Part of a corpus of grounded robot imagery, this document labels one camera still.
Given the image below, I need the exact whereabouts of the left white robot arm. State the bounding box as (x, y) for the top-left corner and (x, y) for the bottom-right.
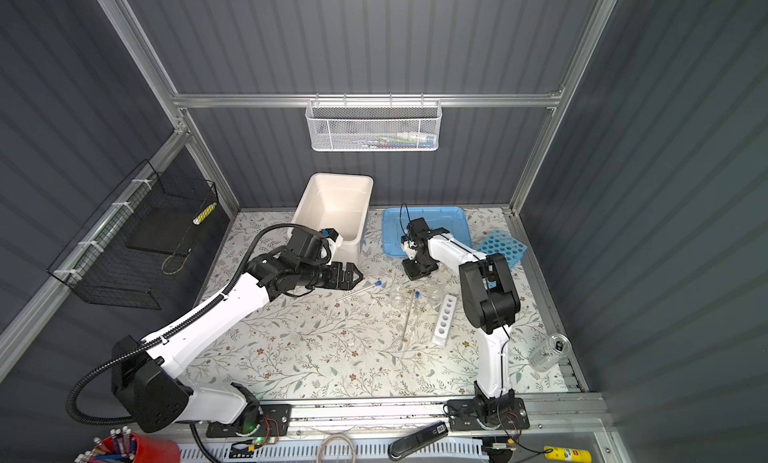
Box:
(65, 223), (364, 436)

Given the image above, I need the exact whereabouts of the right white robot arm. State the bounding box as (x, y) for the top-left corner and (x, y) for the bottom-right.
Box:
(401, 218), (521, 427)

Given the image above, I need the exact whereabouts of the red pen cup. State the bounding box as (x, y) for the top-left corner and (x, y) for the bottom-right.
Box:
(74, 427), (181, 463)

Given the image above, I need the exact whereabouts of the blue capped test tube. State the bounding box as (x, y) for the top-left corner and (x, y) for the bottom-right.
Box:
(337, 279), (386, 302)

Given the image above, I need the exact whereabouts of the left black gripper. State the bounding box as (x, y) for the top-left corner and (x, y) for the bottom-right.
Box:
(298, 260), (363, 289)

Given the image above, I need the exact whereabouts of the long glass stirring rod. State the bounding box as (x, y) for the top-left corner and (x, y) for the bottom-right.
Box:
(399, 301), (414, 350)

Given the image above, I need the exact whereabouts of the coiled beige cable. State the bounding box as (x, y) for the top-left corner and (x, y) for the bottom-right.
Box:
(316, 432), (358, 463)

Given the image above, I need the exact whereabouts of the yellow bottle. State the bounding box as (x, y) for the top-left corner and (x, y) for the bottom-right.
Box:
(543, 446), (593, 463)

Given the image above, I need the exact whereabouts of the black wire wall basket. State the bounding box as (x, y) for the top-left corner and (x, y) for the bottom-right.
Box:
(48, 164), (218, 310)

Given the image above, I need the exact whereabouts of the white wire wall basket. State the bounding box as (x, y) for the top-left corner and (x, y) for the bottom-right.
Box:
(305, 102), (443, 152)

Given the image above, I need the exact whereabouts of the blue plastic bin lid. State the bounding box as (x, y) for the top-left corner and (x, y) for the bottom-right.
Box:
(382, 206), (472, 258)

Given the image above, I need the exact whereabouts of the blue capped glass tube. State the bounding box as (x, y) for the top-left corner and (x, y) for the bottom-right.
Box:
(409, 290), (421, 314)

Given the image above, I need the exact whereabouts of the white plastic storage bin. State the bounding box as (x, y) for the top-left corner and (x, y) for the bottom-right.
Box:
(291, 173), (374, 266)

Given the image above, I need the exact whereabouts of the blue test tube rack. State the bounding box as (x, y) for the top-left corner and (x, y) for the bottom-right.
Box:
(478, 229), (528, 269)

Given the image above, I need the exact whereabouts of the black handheld device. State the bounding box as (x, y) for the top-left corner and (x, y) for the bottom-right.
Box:
(387, 421), (449, 461)

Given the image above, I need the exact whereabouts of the white small tube rack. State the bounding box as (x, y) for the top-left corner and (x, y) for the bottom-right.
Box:
(431, 294), (458, 348)

